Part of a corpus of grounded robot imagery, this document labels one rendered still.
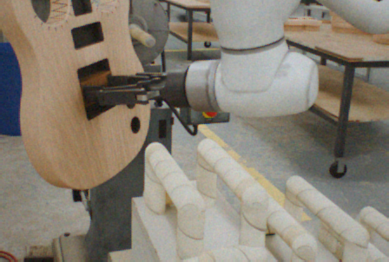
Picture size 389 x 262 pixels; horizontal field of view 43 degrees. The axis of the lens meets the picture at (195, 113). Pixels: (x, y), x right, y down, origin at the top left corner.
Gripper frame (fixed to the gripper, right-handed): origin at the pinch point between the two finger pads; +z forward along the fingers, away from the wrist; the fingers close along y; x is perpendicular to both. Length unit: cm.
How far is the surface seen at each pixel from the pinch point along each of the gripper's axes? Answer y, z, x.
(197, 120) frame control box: 70, 16, -31
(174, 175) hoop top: -25.5, -28.9, -4.5
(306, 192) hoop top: -5.2, -40.0, -16.1
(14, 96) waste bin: 208, 251, -63
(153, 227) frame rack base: -22.2, -22.0, -14.7
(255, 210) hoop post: -25.1, -39.1, -8.6
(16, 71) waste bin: 210, 244, -42
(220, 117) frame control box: 76, 10, -32
